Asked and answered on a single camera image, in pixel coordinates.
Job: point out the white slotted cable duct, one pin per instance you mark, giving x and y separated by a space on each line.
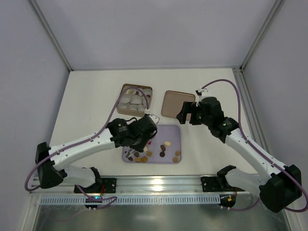
179 199

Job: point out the black mount plate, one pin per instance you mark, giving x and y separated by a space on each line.
210 184
108 184

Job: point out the brown tin lid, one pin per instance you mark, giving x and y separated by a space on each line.
173 102

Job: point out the right black mount plate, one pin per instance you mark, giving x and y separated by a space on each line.
210 184

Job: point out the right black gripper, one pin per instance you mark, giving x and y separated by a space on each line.
191 115

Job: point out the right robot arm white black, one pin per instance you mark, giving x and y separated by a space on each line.
276 184

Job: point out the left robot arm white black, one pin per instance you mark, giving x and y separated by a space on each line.
55 163

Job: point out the purple plastic tray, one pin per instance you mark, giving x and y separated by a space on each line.
169 133

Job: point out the brown tin box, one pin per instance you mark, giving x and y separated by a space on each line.
135 103

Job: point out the caramel shell chocolate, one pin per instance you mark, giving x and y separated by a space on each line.
144 159

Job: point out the aluminium rail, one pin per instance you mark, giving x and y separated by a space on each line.
163 184

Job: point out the left black mount plate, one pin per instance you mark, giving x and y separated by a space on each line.
108 184

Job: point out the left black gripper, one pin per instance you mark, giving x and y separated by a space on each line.
138 146

